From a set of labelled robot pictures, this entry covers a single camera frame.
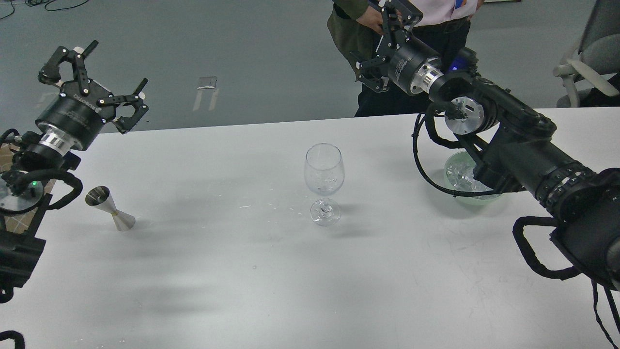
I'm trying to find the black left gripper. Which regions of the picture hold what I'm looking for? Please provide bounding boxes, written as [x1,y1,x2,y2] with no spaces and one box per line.
[35,40,150,151]

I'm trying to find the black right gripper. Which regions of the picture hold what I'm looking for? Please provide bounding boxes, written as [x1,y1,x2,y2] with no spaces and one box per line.
[356,0,444,96]

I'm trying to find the steel cocktail jigger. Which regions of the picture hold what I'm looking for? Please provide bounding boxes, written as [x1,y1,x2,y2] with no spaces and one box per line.
[85,186,136,231]

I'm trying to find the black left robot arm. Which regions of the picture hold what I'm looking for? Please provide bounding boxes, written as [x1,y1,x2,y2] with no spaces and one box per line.
[1,41,149,303]

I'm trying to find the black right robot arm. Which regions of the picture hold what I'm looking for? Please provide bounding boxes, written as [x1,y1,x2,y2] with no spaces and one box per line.
[358,0,620,323]

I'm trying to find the clear wine glass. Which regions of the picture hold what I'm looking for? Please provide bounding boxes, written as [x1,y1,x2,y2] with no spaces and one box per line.
[304,142,345,227]

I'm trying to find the green bowl of ice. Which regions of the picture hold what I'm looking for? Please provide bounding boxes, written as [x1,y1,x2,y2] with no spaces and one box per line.
[443,152,501,206]

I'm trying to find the standing person's right hand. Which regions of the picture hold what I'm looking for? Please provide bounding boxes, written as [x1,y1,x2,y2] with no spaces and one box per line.
[355,4,385,35]

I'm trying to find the standing person's left hand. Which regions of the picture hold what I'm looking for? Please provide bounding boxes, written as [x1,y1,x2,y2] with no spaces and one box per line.
[467,0,484,18]

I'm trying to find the standing person in green jacket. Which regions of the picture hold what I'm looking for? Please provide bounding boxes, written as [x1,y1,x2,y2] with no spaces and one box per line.
[327,0,492,129]

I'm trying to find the beige checkered cushion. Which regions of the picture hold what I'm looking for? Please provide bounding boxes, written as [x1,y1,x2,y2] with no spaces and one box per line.
[0,141,51,236]

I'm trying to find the grey office chair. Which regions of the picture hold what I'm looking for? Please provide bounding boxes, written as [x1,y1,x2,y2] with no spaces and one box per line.
[553,0,620,108]

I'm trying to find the black floor cables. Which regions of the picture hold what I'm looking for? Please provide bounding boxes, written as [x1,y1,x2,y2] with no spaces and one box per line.
[0,0,91,21]

